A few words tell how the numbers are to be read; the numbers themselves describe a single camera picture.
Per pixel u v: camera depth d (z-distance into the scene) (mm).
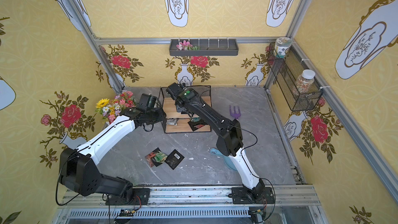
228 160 837
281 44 844
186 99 606
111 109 875
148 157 861
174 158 858
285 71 984
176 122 986
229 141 565
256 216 698
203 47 926
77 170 415
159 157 850
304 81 652
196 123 972
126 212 731
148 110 666
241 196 732
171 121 982
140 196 734
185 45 878
